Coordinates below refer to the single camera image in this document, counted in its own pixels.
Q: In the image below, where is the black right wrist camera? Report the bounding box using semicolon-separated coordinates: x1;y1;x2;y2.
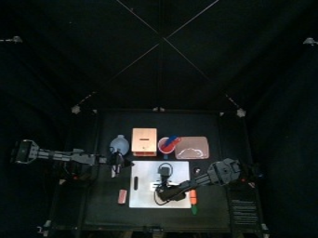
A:
158;162;174;177

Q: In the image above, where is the white plastic cutting board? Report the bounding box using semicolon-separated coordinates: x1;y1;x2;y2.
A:
129;160;193;209

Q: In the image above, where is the clear square plastic plate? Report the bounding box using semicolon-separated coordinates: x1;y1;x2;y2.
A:
174;136;212;160

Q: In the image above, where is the red plastic cup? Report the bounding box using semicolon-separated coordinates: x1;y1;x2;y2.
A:
157;137;182;154

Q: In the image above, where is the salmon nigiri toy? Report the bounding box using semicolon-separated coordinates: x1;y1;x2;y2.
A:
117;189;129;205

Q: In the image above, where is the red plastic toy knife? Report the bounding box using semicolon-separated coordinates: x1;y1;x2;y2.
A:
167;137;183;152

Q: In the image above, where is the orange toy carrot green top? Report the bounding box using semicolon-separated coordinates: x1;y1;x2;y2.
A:
189;189;201;216

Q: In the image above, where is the blue plastic toy knife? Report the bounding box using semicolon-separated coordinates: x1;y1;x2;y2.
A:
165;134;179;148

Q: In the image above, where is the wooden box with red drawer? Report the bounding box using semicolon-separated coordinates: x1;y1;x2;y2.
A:
131;127;159;157

